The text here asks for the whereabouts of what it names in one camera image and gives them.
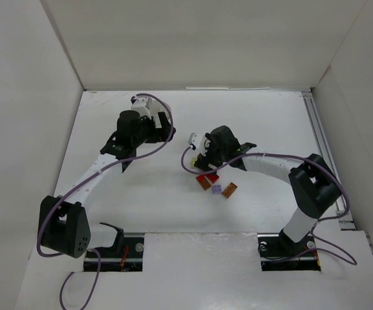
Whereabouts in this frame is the light yellow lego brick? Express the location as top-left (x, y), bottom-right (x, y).
top-left (190, 158), bottom-right (197, 168)

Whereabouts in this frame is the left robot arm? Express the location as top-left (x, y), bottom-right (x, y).
top-left (36, 110), bottom-right (176, 258)

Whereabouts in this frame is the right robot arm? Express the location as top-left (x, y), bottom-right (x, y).
top-left (189, 125), bottom-right (341, 251)

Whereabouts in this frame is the red lego brick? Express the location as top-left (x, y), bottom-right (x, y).
top-left (197, 173), bottom-right (219, 184)

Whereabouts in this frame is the brown lego plate left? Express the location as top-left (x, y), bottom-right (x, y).
top-left (198, 178), bottom-right (211, 191)

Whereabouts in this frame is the brown lego plate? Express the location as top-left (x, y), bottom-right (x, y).
top-left (198, 178), bottom-right (211, 191)
top-left (222, 182), bottom-right (237, 199)

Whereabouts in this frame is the lavender 2x2 lego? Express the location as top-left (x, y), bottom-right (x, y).
top-left (211, 184), bottom-right (222, 194)

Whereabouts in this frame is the brown lego plate right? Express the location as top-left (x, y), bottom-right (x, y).
top-left (222, 182), bottom-right (237, 199)

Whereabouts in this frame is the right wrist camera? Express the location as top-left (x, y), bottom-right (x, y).
top-left (188, 132), bottom-right (205, 150)

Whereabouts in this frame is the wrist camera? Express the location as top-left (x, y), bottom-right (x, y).
top-left (188, 132), bottom-right (205, 150)
top-left (131, 96), bottom-right (156, 118)

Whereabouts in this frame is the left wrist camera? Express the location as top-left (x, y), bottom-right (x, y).
top-left (131, 96), bottom-right (156, 118)

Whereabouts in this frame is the aluminium rail right side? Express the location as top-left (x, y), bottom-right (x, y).
top-left (301, 91), bottom-right (357, 231)

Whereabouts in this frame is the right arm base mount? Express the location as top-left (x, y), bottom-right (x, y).
top-left (257, 233), bottom-right (321, 271)

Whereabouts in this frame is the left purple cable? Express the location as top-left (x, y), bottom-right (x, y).
top-left (36, 93), bottom-right (176, 310)

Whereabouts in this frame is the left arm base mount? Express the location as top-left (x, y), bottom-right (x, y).
top-left (83, 222), bottom-right (145, 273)

